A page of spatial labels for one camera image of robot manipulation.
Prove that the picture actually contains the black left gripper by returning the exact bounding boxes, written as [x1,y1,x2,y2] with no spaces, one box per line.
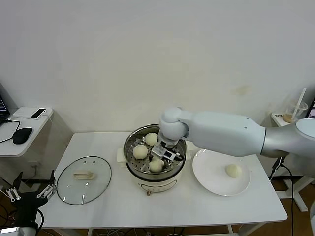
[5,169,59,226]

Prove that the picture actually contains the flat white box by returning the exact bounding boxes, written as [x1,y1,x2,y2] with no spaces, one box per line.
[12,107,54,120]

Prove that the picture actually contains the white side table with cup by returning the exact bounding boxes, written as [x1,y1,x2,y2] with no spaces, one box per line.
[271,112,309,213]

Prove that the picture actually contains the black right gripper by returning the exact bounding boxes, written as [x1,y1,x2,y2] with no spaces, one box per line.
[147,141,185,170]

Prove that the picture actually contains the white side table with mouse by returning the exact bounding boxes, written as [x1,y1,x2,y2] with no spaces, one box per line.
[0,107,54,218]

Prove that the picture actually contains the white drinking straw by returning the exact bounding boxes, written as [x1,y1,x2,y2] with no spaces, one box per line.
[291,88,307,118]

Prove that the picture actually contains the black cable with adapter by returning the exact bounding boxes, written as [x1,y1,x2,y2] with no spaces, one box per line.
[268,156,296,236]

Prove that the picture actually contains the black laptop cable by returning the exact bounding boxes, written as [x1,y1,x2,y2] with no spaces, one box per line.
[0,119,21,145]

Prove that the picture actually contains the glass lid with cream handle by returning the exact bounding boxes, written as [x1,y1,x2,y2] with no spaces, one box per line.
[56,156,112,206]

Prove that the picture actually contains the perforated steel steamer basket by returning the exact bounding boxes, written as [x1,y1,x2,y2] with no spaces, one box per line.
[123,125,187,176]

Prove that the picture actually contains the white steamed baozi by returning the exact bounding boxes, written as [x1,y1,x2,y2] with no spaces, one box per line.
[225,164,243,178]
[149,158,165,173]
[145,132,158,146]
[132,144,148,160]

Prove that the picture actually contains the black computer mouse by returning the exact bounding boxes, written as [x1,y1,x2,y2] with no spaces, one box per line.
[12,127,33,145]

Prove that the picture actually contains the white round plate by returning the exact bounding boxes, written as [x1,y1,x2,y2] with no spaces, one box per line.
[192,146,251,197]

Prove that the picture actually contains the white grey robot body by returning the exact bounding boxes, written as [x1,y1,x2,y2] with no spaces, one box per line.
[309,203,315,236]

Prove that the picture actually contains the black laptop with pink windows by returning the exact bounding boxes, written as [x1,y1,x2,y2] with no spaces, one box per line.
[0,83,11,126]

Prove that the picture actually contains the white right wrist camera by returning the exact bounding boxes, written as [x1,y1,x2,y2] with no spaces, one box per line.
[151,145,180,161]

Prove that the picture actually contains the clear plastic drink cup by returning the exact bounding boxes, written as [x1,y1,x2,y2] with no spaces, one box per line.
[282,99,308,123]

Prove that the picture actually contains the small black white device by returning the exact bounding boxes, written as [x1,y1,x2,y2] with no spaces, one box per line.
[31,108,47,119]

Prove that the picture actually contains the black laptop beside cup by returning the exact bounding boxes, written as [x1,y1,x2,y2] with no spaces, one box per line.
[305,97,315,118]

